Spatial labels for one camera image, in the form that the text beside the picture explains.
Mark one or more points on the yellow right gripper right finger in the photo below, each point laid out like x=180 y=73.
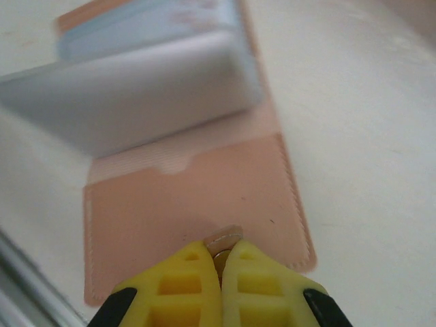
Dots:
x=265 y=293

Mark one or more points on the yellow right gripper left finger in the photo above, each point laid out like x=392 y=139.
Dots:
x=177 y=293

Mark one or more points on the aluminium mounting beam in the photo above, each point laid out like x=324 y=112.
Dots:
x=27 y=289

